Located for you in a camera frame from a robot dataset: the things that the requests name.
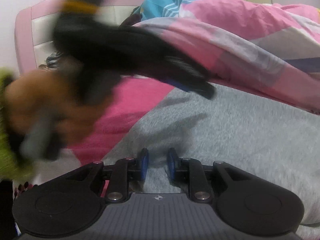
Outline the grey fleece garment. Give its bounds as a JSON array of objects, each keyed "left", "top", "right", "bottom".
[{"left": 103, "top": 86, "right": 319, "bottom": 239}]

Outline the left hand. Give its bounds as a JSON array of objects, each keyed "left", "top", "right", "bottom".
[{"left": 4, "top": 70, "right": 113, "bottom": 145}]

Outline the brown plush toy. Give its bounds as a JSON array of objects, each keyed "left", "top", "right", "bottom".
[{"left": 120, "top": 7, "right": 142, "bottom": 27}]

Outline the black white plaid cloth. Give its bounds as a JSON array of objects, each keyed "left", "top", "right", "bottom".
[{"left": 46, "top": 51, "right": 63, "bottom": 68}]

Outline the pink floral bed sheet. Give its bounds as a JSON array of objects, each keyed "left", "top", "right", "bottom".
[{"left": 12, "top": 76, "right": 176, "bottom": 201}]

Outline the pink padded headboard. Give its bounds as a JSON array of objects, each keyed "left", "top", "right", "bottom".
[{"left": 15, "top": 0, "right": 144, "bottom": 74}]

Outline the blue patterned pillow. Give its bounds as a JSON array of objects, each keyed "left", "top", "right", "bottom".
[{"left": 135, "top": 0, "right": 195, "bottom": 21}]

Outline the pink patterned quilt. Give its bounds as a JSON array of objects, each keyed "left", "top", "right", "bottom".
[{"left": 138, "top": 0, "right": 319, "bottom": 114}]

